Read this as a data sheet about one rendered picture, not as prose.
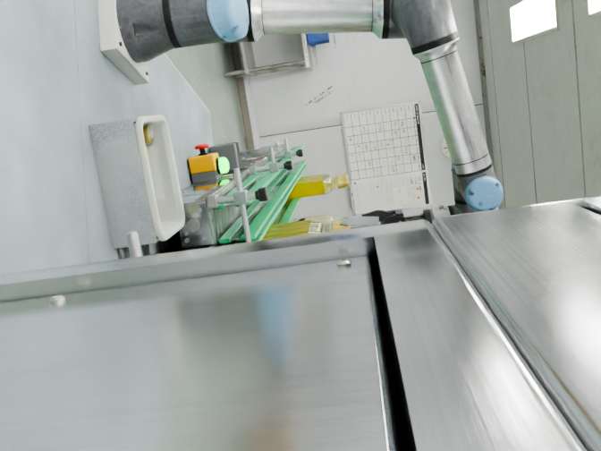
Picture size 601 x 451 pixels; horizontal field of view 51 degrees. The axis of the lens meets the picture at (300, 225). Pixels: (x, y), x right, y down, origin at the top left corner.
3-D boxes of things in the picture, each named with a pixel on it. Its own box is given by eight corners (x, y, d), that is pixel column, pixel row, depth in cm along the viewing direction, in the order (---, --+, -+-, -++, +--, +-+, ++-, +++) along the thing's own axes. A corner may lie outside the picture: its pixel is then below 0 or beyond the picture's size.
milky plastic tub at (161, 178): (115, 250, 112) (163, 243, 112) (89, 123, 108) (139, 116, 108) (146, 230, 130) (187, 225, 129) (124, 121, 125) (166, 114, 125)
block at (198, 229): (181, 250, 131) (214, 245, 130) (173, 205, 129) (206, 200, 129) (185, 246, 135) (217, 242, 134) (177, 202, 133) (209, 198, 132)
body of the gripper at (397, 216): (380, 241, 156) (429, 234, 155) (382, 249, 148) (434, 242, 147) (376, 210, 155) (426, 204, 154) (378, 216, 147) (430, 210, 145)
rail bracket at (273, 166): (248, 176, 187) (292, 170, 186) (243, 151, 186) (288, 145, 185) (249, 174, 191) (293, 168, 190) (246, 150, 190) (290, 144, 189)
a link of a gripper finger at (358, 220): (340, 221, 154) (377, 225, 154) (340, 225, 149) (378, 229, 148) (341, 208, 154) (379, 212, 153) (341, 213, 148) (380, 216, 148)
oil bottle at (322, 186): (277, 200, 246) (350, 191, 243) (275, 186, 245) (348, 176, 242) (279, 199, 252) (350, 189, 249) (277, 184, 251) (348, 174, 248)
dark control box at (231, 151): (212, 173, 197) (238, 168, 196) (207, 147, 196) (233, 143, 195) (217, 169, 205) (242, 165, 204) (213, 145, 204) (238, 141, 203)
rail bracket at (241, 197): (215, 254, 131) (275, 246, 130) (201, 174, 128) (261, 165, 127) (218, 251, 134) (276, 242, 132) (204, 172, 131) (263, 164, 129)
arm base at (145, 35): (114, -30, 122) (164, -39, 121) (142, 9, 136) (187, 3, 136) (117, 42, 119) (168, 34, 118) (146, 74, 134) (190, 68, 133)
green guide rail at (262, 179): (213, 210, 134) (249, 205, 133) (212, 206, 133) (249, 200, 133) (288, 148, 305) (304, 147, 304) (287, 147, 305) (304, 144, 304)
